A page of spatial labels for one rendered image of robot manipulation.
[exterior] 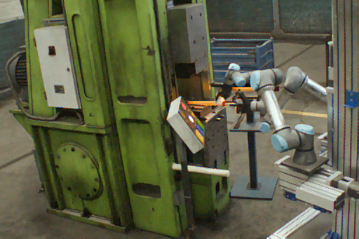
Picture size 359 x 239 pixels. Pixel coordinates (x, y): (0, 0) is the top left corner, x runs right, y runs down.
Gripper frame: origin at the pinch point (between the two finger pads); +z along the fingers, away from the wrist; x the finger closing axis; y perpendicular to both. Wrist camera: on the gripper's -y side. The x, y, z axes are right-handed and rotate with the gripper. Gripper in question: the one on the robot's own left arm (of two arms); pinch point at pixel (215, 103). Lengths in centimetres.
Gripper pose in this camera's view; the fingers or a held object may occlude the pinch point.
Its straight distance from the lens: 334.2
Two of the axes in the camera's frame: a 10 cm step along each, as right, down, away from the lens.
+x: 4.7, -3.2, 8.2
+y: 8.2, 5.0, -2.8
